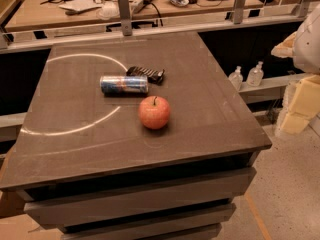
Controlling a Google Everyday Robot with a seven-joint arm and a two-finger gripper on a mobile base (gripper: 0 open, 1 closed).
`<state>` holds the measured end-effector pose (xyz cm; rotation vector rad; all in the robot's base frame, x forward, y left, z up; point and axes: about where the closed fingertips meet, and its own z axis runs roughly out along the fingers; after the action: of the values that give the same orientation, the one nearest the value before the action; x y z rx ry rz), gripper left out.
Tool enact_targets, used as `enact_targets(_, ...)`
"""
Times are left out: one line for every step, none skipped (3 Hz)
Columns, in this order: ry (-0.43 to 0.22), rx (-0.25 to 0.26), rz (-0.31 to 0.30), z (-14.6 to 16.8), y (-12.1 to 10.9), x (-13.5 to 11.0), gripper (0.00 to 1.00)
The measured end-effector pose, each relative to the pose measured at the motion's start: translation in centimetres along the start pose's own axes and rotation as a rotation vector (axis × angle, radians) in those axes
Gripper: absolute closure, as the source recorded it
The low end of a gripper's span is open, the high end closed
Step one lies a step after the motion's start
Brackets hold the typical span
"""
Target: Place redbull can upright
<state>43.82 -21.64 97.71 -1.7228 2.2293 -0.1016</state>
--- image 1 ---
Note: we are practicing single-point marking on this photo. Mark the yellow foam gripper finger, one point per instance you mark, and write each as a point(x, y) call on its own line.
point(301, 103)
point(285, 48)

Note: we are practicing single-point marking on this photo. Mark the blue silver redbull can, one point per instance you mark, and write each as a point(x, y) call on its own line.
point(124, 84)

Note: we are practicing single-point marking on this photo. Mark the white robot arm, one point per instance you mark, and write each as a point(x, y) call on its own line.
point(306, 50)

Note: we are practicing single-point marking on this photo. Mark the clear sanitizer bottle right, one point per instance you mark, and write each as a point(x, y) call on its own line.
point(255, 75)

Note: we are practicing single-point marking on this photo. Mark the clear sanitizer bottle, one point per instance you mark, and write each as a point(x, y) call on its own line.
point(236, 78)
point(255, 75)

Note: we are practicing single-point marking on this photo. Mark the clear sanitizer bottle left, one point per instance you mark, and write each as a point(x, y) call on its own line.
point(236, 78)

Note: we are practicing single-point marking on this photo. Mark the black snack bag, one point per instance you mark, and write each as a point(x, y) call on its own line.
point(153, 76)

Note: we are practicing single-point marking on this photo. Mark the red apple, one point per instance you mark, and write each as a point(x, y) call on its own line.
point(154, 112)

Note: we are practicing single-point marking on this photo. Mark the grey power strip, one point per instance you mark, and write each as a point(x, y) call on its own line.
point(138, 5)

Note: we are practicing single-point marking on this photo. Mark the white paper stack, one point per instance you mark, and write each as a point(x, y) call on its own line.
point(80, 5)

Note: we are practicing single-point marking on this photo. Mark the brown drawer cabinet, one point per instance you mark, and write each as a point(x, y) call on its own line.
point(84, 163)

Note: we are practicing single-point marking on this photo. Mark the aluminium frame rail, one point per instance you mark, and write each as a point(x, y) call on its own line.
point(38, 24)

